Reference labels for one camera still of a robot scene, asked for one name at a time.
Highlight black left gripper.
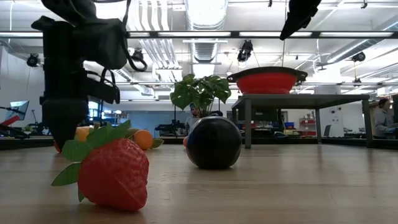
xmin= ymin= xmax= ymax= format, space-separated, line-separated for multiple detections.
xmin=30 ymin=15 xmax=121 ymax=151

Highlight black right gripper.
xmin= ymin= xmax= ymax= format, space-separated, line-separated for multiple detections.
xmin=279 ymin=0 xmax=323 ymax=41

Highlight red collapsible colander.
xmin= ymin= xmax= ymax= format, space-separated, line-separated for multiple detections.
xmin=226 ymin=65 xmax=308 ymax=95

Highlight brown toy kiwi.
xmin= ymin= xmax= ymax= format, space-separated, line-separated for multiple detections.
xmin=125 ymin=127 xmax=141 ymax=139

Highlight red toy strawberry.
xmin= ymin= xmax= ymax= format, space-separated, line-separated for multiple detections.
xmin=51 ymin=119 xmax=150 ymax=212

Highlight orange tangerine with leaf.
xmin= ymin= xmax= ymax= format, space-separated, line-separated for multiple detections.
xmin=133 ymin=129 xmax=165 ymax=151

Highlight black overhead beam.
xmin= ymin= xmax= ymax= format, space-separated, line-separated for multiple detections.
xmin=0 ymin=30 xmax=398 ymax=39

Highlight long ceiling strip light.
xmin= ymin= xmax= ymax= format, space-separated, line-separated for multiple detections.
xmin=239 ymin=31 xmax=313 ymax=38
xmin=320 ymin=31 xmax=394 ymax=38

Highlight tilted computer monitor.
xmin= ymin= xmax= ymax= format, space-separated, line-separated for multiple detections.
xmin=5 ymin=100 xmax=30 ymax=121

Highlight red background bar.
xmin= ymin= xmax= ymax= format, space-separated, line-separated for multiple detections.
xmin=0 ymin=114 xmax=20 ymax=127

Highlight black ceiling spotlight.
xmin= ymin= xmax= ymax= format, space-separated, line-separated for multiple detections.
xmin=351 ymin=51 xmax=367 ymax=63
xmin=236 ymin=39 xmax=254 ymax=63
xmin=131 ymin=48 xmax=145 ymax=63
xmin=26 ymin=53 xmax=41 ymax=68

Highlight grey perforated metal shelf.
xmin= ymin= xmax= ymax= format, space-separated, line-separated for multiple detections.
xmin=231 ymin=93 xmax=373 ymax=149

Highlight shelf with red bins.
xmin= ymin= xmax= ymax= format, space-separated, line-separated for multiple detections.
xmin=298 ymin=117 xmax=318 ymax=137

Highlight green plant in white pot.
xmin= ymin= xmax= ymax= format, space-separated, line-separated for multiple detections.
xmin=170 ymin=73 xmax=233 ymax=126

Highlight person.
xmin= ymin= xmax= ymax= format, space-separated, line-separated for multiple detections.
xmin=373 ymin=98 xmax=394 ymax=139
xmin=185 ymin=103 xmax=200 ymax=131

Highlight black background post frame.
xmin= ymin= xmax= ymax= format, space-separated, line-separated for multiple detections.
xmin=88 ymin=104 xmax=106 ymax=129

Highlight long silver ceiling duct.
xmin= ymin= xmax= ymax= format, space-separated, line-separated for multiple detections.
xmin=325 ymin=15 xmax=398 ymax=65

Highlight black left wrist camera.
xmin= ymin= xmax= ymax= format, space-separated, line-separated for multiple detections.
xmin=71 ymin=17 xmax=129 ymax=71

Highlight round silver ventilation duct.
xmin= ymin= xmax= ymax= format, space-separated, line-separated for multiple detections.
xmin=185 ymin=0 xmax=229 ymax=62

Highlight black aluminium table frame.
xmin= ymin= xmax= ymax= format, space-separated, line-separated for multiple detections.
xmin=0 ymin=134 xmax=398 ymax=151

